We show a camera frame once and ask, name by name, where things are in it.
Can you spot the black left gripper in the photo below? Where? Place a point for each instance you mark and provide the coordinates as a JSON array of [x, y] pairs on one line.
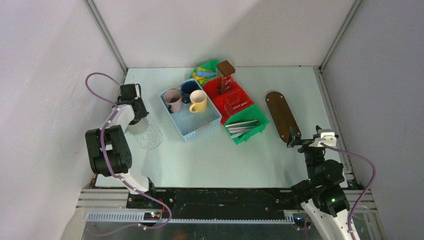
[[143, 112]]

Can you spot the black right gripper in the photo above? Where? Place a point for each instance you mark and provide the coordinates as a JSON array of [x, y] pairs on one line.
[[293, 140]]

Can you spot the grey ceramic mug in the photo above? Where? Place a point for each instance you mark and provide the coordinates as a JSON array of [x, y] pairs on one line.
[[140, 127]]

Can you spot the pink ceramic mug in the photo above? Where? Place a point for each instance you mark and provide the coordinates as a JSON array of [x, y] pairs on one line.
[[173, 100]]

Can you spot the green bin with toothbrushes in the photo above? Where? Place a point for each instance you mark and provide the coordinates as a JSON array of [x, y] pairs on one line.
[[250, 113]]

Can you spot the light blue plastic basket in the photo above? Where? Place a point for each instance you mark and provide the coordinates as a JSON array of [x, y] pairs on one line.
[[192, 125]]

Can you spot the clear glass rectangular container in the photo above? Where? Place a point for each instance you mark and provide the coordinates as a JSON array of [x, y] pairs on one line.
[[234, 101]]

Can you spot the glass jar with brown lid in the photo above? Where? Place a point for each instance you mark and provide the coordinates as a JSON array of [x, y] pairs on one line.
[[224, 71]]

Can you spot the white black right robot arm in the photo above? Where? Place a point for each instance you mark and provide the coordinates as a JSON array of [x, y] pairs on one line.
[[321, 195]]

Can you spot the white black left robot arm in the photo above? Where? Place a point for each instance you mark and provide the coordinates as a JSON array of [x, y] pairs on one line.
[[108, 150]]

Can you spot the brown oval wooden tray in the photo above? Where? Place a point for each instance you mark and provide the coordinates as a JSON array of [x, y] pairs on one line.
[[282, 116]]

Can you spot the clear textured glass tray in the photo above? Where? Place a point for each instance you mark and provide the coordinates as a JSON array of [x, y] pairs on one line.
[[152, 138]]

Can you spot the yellow toothpaste tube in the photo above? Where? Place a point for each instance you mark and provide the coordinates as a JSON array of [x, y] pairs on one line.
[[198, 78]]

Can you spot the blue toothpaste tube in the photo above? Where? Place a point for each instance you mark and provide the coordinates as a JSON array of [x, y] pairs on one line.
[[206, 74]]

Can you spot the green bin with toothpaste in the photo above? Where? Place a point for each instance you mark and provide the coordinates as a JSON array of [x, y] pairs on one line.
[[208, 66]]

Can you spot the dark blue ceramic mug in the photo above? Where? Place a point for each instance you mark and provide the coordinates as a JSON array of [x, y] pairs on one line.
[[186, 89]]

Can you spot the yellow ceramic mug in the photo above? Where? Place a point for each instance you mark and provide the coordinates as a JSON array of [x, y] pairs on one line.
[[199, 100]]

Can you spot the red plastic bin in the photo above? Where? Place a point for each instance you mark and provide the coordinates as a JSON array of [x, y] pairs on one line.
[[211, 89]]

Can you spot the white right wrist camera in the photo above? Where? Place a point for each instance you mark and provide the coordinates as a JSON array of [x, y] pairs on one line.
[[325, 138]]

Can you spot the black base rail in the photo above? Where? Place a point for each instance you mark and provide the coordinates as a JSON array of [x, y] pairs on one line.
[[222, 204]]

